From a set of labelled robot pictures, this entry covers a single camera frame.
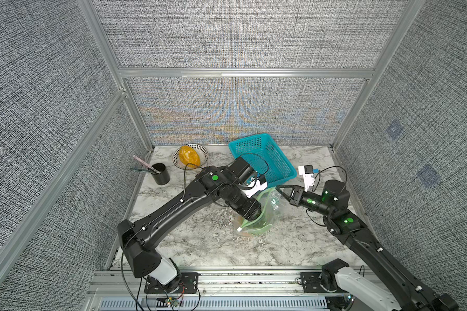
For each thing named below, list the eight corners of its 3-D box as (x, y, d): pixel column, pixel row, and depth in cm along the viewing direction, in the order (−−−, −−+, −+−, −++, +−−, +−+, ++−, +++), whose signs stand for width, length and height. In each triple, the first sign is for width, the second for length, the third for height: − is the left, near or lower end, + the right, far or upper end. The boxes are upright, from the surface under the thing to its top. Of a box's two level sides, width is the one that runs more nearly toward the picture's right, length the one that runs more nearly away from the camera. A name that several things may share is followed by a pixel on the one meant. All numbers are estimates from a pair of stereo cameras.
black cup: (156, 184, 104) (149, 173, 96) (159, 174, 109) (153, 162, 101) (168, 184, 104) (162, 173, 96) (170, 174, 109) (165, 162, 101)
